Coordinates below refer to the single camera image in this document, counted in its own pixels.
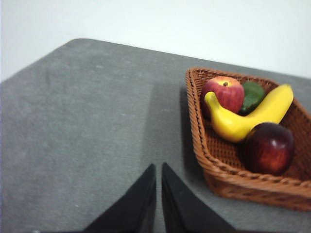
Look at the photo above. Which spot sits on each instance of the red apple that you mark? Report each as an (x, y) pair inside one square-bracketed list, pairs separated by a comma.
[(228, 94)]

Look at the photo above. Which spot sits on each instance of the yellow banana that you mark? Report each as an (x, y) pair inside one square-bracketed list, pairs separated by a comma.
[(233, 123)]

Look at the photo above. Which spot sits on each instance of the brown wicker basket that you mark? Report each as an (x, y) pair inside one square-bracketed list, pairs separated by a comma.
[(218, 155)]

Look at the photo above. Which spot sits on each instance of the dark red plum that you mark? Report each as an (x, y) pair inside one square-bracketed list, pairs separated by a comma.
[(269, 150)]

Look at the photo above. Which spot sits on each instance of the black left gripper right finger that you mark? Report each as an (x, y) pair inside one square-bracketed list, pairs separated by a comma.
[(184, 208)]

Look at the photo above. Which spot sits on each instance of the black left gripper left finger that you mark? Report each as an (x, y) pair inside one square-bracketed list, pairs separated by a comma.
[(136, 208)]

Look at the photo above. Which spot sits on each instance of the green vegetable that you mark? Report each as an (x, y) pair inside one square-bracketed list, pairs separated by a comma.
[(252, 97)]

